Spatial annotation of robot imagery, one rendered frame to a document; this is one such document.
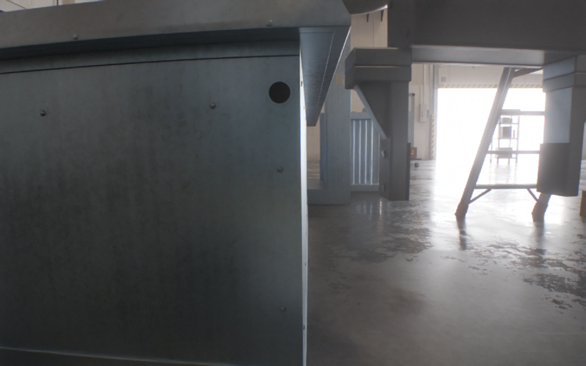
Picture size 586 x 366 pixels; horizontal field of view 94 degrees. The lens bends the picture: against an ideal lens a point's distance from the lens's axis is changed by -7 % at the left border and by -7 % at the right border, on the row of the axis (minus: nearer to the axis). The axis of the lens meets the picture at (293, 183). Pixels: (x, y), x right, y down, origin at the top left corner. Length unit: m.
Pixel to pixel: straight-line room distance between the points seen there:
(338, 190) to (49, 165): 2.00
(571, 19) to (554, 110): 0.06
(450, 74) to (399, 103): 10.84
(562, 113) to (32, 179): 0.66
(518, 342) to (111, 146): 0.91
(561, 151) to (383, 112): 0.14
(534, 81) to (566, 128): 11.95
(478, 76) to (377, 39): 3.44
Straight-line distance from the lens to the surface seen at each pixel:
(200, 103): 0.45
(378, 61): 0.21
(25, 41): 0.56
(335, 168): 2.31
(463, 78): 11.17
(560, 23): 0.27
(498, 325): 0.94
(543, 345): 0.91
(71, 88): 0.56
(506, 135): 9.62
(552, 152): 0.29
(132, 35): 0.46
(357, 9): 0.64
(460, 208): 2.13
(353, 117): 3.02
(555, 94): 0.30
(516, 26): 0.25
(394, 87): 0.21
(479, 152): 2.01
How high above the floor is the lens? 0.44
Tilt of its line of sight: 7 degrees down
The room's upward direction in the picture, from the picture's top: 1 degrees counter-clockwise
